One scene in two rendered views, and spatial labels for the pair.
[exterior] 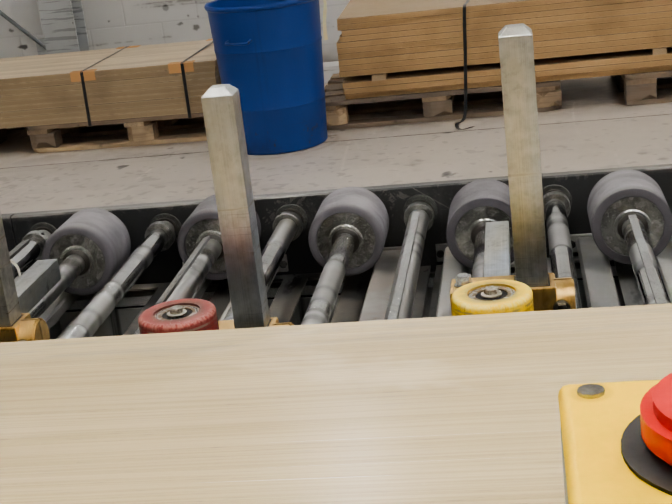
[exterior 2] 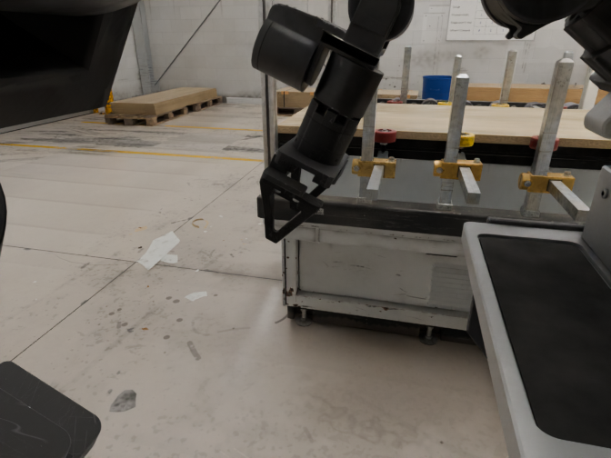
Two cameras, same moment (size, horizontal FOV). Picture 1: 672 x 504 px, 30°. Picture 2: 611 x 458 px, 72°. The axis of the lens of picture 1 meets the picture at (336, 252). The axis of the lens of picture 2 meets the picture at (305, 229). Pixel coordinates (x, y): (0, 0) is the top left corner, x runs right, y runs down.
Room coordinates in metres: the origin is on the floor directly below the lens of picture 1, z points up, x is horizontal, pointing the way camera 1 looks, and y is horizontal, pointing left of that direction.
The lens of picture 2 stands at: (-0.82, 1.74, 1.19)
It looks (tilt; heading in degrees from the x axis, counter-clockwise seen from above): 24 degrees down; 4
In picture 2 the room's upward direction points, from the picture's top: straight up
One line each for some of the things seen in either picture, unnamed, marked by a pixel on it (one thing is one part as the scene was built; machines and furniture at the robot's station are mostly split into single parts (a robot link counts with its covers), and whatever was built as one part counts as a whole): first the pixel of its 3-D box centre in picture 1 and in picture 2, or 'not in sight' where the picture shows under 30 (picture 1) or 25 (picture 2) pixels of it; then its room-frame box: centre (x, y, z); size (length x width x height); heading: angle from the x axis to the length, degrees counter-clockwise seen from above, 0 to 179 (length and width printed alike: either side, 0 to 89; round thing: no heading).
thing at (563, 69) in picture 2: not in sight; (544, 149); (0.42, 1.15, 0.90); 0.04 x 0.04 x 0.48; 81
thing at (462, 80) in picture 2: not in sight; (450, 158); (0.46, 1.40, 0.86); 0.04 x 0.04 x 0.48; 81
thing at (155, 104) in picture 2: not in sight; (171, 99); (6.84, 4.72, 0.23); 2.41 x 0.77 x 0.17; 172
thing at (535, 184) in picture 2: not in sight; (545, 182); (0.41, 1.13, 0.81); 0.14 x 0.06 x 0.05; 81
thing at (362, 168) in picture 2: not in sight; (374, 167); (0.49, 1.62, 0.82); 0.14 x 0.06 x 0.05; 81
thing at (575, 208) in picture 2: not in sight; (555, 188); (0.37, 1.12, 0.80); 0.43 x 0.03 x 0.04; 171
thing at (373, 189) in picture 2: not in sight; (378, 172); (0.45, 1.61, 0.82); 0.43 x 0.03 x 0.04; 171
